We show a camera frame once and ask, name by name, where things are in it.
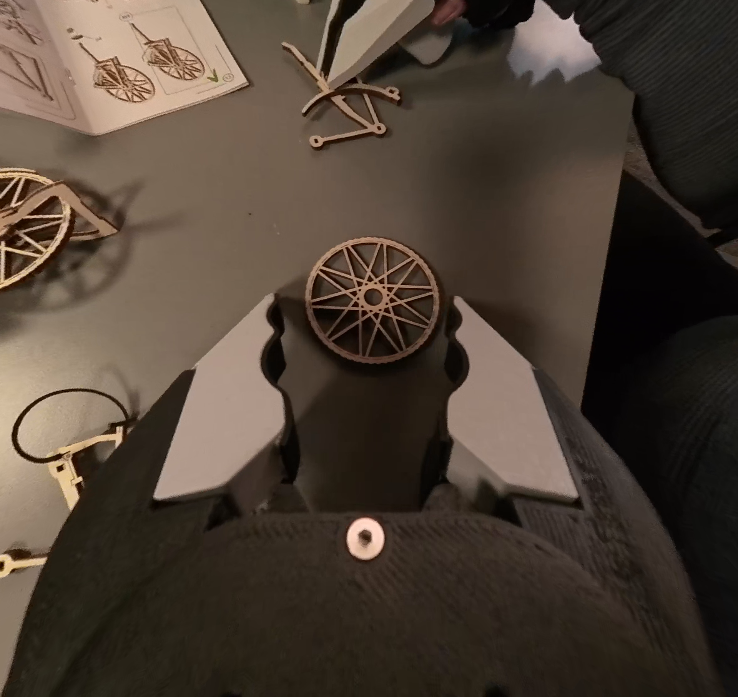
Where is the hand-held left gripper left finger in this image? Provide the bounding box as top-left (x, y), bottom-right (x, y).
top-left (153, 293), bottom-right (301, 510)

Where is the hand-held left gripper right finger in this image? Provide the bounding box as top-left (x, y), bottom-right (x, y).
top-left (444, 295), bottom-right (581, 510)

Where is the wooden fork frame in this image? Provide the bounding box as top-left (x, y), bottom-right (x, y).
top-left (281, 41), bottom-right (402, 151)

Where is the wooden spoked wheel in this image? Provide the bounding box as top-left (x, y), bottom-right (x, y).
top-left (304, 237), bottom-right (442, 370)

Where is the person's right forearm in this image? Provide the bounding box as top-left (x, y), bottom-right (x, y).
top-left (522, 0), bottom-right (738, 231)

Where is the small wooden link part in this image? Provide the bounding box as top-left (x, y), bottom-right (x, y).
top-left (0, 550), bottom-right (50, 579)

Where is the partly built wooden model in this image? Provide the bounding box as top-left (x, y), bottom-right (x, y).
top-left (0, 168), bottom-right (122, 291)

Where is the person's lap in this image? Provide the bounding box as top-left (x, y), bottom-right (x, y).
top-left (652, 313), bottom-right (738, 697)

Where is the white instruction booklet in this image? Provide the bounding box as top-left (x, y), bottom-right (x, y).
top-left (0, 0), bottom-right (250, 136)

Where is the wooden bracket with rubber band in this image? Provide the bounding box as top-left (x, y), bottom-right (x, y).
top-left (12, 388), bottom-right (139, 510)

